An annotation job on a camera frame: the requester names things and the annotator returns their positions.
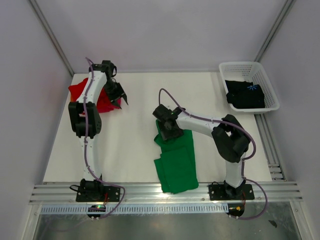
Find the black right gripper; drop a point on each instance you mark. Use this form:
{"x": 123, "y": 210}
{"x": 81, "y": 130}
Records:
{"x": 165, "y": 134}

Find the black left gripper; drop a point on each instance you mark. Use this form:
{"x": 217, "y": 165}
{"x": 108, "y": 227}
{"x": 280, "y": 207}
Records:
{"x": 120, "y": 92}

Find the green t shirt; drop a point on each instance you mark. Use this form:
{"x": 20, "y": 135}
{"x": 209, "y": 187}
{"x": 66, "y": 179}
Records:
{"x": 176, "y": 167}

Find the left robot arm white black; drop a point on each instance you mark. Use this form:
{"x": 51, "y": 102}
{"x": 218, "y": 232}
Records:
{"x": 86, "y": 122}

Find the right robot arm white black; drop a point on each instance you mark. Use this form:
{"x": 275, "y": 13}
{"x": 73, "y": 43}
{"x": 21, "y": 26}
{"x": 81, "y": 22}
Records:
{"x": 231, "y": 140}

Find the red folded t shirt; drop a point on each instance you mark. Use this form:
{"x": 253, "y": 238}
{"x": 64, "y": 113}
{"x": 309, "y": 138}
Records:
{"x": 77, "y": 89}

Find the black t shirt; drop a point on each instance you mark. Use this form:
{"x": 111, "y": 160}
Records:
{"x": 245, "y": 95}

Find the right black controller board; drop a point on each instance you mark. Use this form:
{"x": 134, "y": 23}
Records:
{"x": 235, "y": 211}

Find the black controller board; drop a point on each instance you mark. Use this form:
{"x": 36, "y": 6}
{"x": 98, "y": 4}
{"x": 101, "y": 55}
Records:
{"x": 235, "y": 211}
{"x": 96, "y": 211}

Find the left black controller board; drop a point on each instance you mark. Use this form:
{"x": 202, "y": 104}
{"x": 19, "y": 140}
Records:
{"x": 96, "y": 211}

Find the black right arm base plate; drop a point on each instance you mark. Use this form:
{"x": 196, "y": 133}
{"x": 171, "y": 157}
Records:
{"x": 224, "y": 191}

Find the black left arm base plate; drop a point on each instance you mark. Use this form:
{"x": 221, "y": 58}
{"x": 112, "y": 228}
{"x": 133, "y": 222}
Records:
{"x": 107, "y": 194}

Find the grey slotted cable duct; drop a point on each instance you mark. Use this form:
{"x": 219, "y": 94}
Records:
{"x": 140, "y": 209}

